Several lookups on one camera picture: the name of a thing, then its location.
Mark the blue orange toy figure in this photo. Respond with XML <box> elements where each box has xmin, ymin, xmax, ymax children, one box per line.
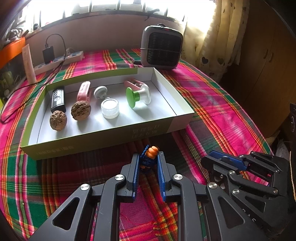
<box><xmin>139</xmin><ymin>145</ymin><xmax>159</xmax><ymax>170</ymax></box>

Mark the white small jar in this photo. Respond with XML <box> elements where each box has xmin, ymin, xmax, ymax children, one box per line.
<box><xmin>101</xmin><ymin>97</ymin><xmax>119</xmax><ymax>119</ymax></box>

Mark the brown walnut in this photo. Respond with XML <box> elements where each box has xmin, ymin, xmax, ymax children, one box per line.
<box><xmin>71</xmin><ymin>100</ymin><xmax>91</xmax><ymax>121</ymax></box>
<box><xmin>50</xmin><ymin>110</ymin><xmax>67</xmax><ymax>131</ymax></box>

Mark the green white suction knob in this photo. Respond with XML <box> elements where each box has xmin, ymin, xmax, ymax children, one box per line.
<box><xmin>126</xmin><ymin>84</ymin><xmax>152</xmax><ymax>108</ymax></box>

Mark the white round hook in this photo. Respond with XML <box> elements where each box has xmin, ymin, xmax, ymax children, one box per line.
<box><xmin>93</xmin><ymin>86</ymin><xmax>108</xmax><ymax>99</ymax></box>

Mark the pink eraser block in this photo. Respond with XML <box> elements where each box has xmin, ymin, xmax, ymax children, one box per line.
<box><xmin>77</xmin><ymin>81</ymin><xmax>91</xmax><ymax>102</ymax></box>

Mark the black grey remote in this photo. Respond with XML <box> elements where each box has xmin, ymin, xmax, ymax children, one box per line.
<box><xmin>51</xmin><ymin>86</ymin><xmax>66</xmax><ymax>113</ymax></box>

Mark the wooden cabinet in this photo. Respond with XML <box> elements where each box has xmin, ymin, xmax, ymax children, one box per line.
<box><xmin>219</xmin><ymin>0</ymin><xmax>296</xmax><ymax>140</ymax></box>

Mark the plaid pink green blanket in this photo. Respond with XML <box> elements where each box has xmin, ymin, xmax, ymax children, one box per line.
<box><xmin>1</xmin><ymin>49</ymin><xmax>272</xmax><ymax>240</ymax></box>

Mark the green white cardboard tray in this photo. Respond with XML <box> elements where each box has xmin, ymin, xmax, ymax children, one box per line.
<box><xmin>20</xmin><ymin>68</ymin><xmax>194</xmax><ymax>160</ymax></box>

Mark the cream patterned curtain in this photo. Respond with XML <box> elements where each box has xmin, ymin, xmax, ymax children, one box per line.
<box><xmin>182</xmin><ymin>0</ymin><xmax>250</xmax><ymax>81</ymax></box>

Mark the grey black space heater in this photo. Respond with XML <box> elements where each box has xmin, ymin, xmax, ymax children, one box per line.
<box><xmin>140</xmin><ymin>24</ymin><xmax>183</xmax><ymax>70</ymax></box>

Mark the white power strip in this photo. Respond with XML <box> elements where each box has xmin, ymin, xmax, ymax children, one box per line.
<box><xmin>34</xmin><ymin>51</ymin><xmax>84</xmax><ymax>75</ymax></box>

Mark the white cosmetic tube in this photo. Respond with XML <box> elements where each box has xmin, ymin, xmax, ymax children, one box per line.
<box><xmin>22</xmin><ymin>44</ymin><xmax>37</xmax><ymax>84</ymax></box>

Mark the orange container lid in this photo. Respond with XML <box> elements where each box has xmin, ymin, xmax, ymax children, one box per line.
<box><xmin>0</xmin><ymin>37</ymin><xmax>26</xmax><ymax>69</ymax></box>

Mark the black charger with cable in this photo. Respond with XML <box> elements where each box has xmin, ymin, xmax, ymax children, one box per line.
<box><xmin>1</xmin><ymin>33</ymin><xmax>67</xmax><ymax>124</ymax></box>

